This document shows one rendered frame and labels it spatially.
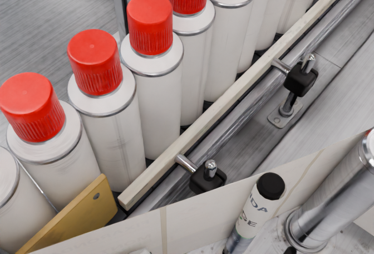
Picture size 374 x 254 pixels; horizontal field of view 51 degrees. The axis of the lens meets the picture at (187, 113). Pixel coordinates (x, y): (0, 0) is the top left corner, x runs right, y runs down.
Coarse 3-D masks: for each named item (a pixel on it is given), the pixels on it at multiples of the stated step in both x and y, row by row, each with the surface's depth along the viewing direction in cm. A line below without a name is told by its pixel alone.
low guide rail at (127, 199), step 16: (320, 0) 54; (304, 16) 52; (288, 32) 50; (272, 48) 49; (256, 64) 47; (240, 80) 46; (256, 80) 48; (224, 96) 45; (208, 112) 43; (224, 112) 46; (192, 128) 42; (208, 128) 44; (176, 144) 41; (192, 144) 43; (160, 160) 40; (144, 176) 39; (160, 176) 41; (128, 192) 38; (144, 192) 40; (128, 208) 39
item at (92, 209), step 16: (96, 192) 32; (64, 208) 30; (80, 208) 31; (96, 208) 34; (112, 208) 37; (48, 224) 29; (64, 224) 31; (80, 224) 33; (96, 224) 36; (32, 240) 29; (48, 240) 30; (64, 240) 33
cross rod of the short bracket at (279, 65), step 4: (272, 60) 48; (276, 60) 48; (272, 64) 48; (276, 64) 48; (280, 64) 48; (284, 64) 48; (276, 68) 48; (280, 68) 48; (284, 68) 48; (288, 68) 48; (284, 72) 48
